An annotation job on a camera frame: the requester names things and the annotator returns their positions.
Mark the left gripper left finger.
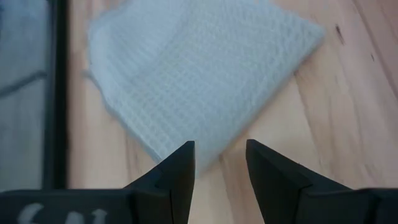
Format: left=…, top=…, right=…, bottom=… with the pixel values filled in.
left=123, top=140, right=196, bottom=224

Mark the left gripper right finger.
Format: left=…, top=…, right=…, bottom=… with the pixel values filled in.
left=245, top=139, right=352, bottom=224

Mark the grey waffle microfiber towel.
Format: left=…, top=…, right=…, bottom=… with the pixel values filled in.
left=83, top=0, right=326, bottom=175

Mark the black aluminium table frame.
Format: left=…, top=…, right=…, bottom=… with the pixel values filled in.
left=43, top=0, right=70, bottom=190

